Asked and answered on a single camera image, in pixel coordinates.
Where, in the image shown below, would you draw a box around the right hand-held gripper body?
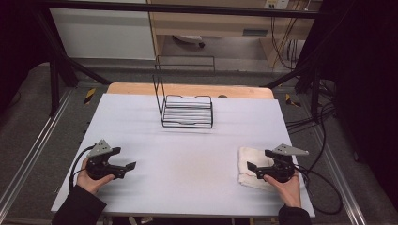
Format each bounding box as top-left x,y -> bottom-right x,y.
254,143 -> 310,184

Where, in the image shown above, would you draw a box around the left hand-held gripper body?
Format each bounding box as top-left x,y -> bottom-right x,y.
85,139 -> 128,181

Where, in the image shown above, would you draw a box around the white towel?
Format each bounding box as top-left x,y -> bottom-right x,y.
237,146 -> 283,192

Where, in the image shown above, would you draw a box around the black wire rack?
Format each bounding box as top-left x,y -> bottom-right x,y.
152,54 -> 216,129

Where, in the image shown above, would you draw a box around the person's left hand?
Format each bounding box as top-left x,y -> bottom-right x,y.
76,157 -> 115,195

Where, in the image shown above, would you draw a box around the person's right hand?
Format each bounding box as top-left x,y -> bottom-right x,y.
263,170 -> 303,209

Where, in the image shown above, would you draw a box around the white table mat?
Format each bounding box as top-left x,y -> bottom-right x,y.
51,93 -> 316,218

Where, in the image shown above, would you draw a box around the yellow black floor tape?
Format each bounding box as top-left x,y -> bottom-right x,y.
284,93 -> 301,108
83,87 -> 97,105

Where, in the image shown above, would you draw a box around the black metal stand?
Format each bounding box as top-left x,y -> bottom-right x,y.
34,8 -> 113,117
264,52 -> 324,124

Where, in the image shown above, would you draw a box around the wooden table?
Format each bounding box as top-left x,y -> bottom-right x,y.
106,82 -> 275,100

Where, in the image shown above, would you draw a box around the white cabinet panel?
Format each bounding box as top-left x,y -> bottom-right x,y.
49,7 -> 156,61

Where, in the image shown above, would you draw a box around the office chair base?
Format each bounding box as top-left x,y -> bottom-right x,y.
172,34 -> 207,49

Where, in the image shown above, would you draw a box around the light wooden desk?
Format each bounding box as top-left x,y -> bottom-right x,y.
146,0 -> 323,68

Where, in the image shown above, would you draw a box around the white power strip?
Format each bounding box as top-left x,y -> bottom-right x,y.
264,0 -> 291,10

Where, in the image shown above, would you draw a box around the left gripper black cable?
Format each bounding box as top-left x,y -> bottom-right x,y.
69,144 -> 97,192

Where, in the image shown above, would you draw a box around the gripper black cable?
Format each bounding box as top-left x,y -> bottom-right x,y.
69,144 -> 97,192
294,164 -> 344,216

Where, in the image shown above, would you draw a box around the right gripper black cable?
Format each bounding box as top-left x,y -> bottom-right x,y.
294,164 -> 344,216

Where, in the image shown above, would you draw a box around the bundle of black floor cables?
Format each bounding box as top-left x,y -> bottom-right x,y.
285,79 -> 338,135

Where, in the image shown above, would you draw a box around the aluminium floor rail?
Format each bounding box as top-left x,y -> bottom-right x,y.
313,125 -> 368,225
0,88 -> 75,214

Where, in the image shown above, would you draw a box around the hanging desk cables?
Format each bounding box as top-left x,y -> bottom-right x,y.
269,16 -> 299,71

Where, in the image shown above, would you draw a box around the black frame crossbar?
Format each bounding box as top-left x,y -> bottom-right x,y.
40,1 -> 327,19

